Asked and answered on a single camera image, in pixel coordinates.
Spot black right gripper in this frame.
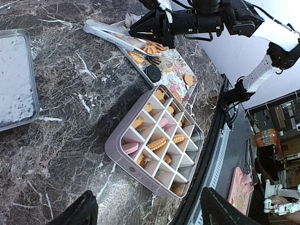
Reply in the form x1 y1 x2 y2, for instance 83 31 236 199
129 9 175 49

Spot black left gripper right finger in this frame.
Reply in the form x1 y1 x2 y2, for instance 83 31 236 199
200 187 259 225

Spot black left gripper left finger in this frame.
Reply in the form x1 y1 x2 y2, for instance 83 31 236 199
47 190 98 225

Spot orange cookie bottom row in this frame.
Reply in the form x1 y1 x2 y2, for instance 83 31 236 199
170 183 184 196

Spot silver metal tongs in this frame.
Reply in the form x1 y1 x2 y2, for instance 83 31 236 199
83 20 173 71

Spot brown flower cookie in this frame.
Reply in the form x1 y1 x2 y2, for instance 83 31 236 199
163 153 172 165

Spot tan oval biscuit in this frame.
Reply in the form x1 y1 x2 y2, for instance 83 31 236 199
172 134 185 144

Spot orange cookie column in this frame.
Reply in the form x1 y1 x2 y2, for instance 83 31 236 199
167 104 176 116

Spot silver divided cookie tin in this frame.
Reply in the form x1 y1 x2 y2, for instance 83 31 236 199
105 85 204 199

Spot pink round cookie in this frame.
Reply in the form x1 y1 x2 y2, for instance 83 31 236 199
158 117 168 128

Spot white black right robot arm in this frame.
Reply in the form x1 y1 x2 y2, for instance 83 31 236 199
129 0 300 105

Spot orange swirl cookie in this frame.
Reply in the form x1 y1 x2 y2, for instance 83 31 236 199
141 45 158 55

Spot pink tray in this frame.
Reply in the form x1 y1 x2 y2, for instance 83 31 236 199
228 167 254 215

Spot black chocolate sandwich cookie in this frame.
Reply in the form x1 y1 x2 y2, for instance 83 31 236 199
145 65 162 83

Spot floral cookie tray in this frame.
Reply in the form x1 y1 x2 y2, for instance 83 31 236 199
110 20 198 107

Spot round orange cookie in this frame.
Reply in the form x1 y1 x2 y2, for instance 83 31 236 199
183 75 194 87

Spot orange chip cookie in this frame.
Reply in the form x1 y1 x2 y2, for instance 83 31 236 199
173 92 182 103

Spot silver tin lid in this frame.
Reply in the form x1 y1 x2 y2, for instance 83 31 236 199
0 29 40 131

